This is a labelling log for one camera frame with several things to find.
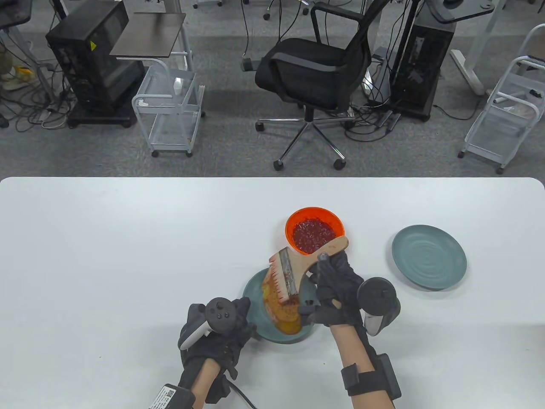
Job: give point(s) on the person's left hand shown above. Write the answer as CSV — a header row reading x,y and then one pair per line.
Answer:
x,y
223,347

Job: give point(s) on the person's right hand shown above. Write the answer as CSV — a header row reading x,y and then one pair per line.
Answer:
x,y
340,289

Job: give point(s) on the wooden brush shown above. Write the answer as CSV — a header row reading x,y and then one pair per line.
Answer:
x,y
306,260

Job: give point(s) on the teal round plate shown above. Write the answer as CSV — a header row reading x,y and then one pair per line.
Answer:
x,y
428,257
255,294

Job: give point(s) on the toasted bread slice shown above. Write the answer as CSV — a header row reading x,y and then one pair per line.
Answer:
x,y
285,319

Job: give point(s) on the person's left forearm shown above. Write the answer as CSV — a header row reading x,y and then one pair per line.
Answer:
x,y
204,383

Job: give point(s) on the person's right forearm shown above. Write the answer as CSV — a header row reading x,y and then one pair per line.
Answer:
x,y
351,349

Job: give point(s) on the black and white handheld controller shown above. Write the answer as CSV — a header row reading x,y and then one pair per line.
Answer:
x,y
377,294
219,313

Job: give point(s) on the orange plastic bowl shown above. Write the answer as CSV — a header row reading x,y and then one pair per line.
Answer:
x,y
294,217

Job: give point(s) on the black power strip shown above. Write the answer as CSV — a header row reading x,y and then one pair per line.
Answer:
x,y
388,120

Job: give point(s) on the black office chair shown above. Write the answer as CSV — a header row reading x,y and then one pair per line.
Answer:
x,y
306,72

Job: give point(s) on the black computer tower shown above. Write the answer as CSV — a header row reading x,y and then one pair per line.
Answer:
x,y
421,64
85,55

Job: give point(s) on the white desk leg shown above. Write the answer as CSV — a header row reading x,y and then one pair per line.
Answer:
x,y
468,72

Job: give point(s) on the small white bottle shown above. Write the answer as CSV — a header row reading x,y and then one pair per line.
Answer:
x,y
178,86

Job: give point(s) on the dark grey desk top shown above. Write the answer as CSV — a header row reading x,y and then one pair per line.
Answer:
x,y
460,12
12,12

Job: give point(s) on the small brown side table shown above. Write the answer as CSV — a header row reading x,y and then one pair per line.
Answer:
x,y
149,34

